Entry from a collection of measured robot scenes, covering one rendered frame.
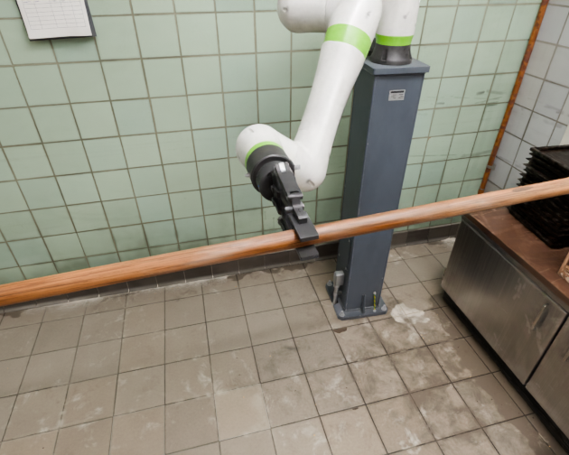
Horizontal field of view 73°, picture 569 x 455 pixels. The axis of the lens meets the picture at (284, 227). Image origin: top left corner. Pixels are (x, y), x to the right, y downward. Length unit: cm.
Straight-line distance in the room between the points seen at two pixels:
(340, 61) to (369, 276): 117
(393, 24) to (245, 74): 66
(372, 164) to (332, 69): 65
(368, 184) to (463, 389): 96
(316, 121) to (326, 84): 9
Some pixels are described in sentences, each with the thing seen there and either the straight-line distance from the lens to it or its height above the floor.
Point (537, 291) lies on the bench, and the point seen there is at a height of 51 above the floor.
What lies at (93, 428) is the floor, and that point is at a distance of 186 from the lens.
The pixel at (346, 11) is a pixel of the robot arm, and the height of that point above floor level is 140.
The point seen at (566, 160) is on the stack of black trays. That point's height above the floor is 87.
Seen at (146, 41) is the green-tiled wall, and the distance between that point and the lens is 175.
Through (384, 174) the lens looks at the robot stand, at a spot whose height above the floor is 79.
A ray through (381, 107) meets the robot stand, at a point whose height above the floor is 106.
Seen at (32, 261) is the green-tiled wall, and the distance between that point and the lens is 228.
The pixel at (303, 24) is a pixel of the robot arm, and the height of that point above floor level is 136.
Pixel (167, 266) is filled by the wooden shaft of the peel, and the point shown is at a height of 114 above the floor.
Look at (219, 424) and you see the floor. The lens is 173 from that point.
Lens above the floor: 151
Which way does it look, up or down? 35 degrees down
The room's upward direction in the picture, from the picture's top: straight up
